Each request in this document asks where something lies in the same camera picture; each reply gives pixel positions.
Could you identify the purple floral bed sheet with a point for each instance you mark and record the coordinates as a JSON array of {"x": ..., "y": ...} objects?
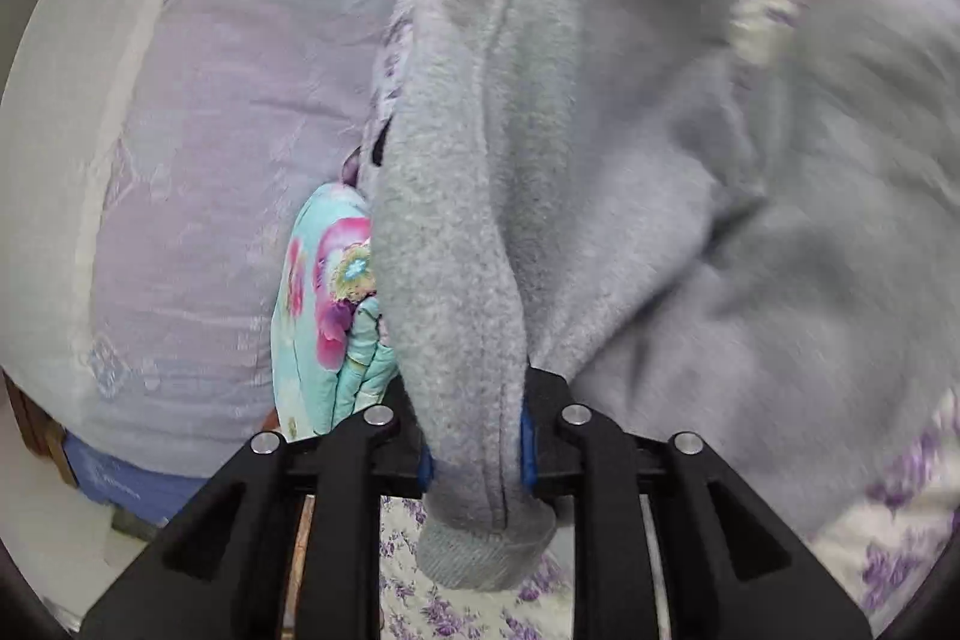
[{"x": 892, "y": 550}]

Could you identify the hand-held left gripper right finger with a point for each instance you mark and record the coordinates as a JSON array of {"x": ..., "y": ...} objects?
[{"x": 528, "y": 452}]

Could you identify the turquoise pink floral pillow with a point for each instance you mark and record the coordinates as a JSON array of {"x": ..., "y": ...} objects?
[{"x": 330, "y": 280}]

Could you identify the brown wooden furniture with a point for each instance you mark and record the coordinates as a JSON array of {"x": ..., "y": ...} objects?
[{"x": 34, "y": 419}]

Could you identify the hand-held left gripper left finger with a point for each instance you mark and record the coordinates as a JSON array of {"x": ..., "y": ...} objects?
[{"x": 339, "y": 460}]

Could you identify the grey fleece pants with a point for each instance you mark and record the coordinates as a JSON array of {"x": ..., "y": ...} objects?
[{"x": 465, "y": 235}]

